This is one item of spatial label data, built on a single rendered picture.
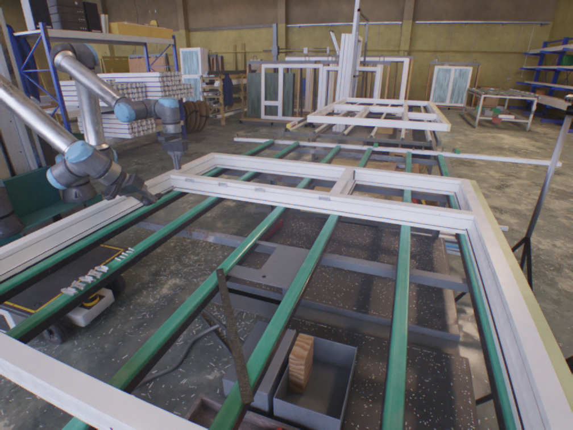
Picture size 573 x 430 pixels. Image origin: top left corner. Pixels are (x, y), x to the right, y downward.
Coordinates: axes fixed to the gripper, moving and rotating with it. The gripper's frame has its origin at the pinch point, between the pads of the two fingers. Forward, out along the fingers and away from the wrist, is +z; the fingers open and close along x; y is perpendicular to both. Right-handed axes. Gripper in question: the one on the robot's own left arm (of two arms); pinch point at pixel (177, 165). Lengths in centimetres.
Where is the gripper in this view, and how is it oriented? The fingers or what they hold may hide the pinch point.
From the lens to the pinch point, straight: 176.5
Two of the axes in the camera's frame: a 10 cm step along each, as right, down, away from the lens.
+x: -9.4, -1.5, 3.2
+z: 0.0, 9.0, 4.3
